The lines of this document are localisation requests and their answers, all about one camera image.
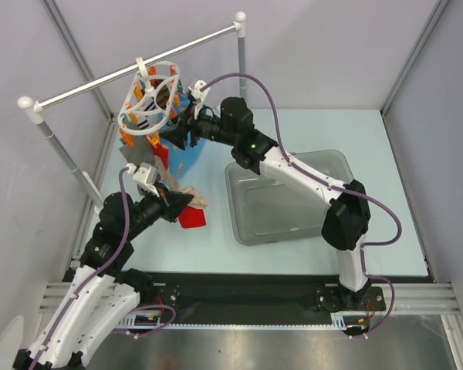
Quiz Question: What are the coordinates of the red reindeer sock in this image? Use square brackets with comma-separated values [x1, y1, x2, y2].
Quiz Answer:
[152, 143, 170, 170]
[173, 186, 209, 229]

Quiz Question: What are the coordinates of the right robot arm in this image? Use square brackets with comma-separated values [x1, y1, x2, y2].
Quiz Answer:
[161, 97, 371, 309]

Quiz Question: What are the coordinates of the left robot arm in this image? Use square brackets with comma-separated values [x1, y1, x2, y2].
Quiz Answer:
[12, 186, 193, 369]

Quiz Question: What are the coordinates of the white round clip hanger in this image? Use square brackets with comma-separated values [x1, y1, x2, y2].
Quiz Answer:
[117, 57, 180, 136]

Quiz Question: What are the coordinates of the blue patterned sock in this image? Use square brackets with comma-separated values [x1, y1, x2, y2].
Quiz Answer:
[161, 91, 205, 179]

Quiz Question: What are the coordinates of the grey sock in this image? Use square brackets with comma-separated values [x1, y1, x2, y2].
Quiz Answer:
[119, 136, 155, 167]

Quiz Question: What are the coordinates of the brown sock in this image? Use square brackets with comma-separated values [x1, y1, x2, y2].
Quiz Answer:
[152, 79, 170, 109]

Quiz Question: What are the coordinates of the orange clothes peg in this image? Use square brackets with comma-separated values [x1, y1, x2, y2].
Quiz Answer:
[120, 129, 135, 148]

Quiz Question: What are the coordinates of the grey plastic bin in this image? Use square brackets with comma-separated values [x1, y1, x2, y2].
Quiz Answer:
[224, 149, 370, 246]

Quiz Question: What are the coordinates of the white silver clothes rack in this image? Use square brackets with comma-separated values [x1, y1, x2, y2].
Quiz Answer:
[17, 11, 252, 213]

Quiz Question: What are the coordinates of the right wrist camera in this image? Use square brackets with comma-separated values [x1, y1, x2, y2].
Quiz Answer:
[187, 79, 209, 109]

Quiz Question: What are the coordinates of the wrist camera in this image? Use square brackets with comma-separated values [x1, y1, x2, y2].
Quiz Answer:
[126, 162, 161, 197]
[187, 79, 209, 109]

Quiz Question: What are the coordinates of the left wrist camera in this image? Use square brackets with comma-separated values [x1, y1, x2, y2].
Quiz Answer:
[126, 162, 161, 197]

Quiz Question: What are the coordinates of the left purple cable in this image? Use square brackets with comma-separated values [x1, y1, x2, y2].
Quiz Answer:
[22, 167, 177, 370]

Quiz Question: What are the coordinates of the purple cable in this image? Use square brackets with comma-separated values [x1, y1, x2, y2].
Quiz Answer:
[200, 72, 404, 340]
[22, 167, 177, 370]

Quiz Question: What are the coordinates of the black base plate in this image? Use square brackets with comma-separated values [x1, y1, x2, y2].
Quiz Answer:
[61, 269, 435, 325]

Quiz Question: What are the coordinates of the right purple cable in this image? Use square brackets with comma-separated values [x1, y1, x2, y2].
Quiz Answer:
[200, 72, 404, 340]

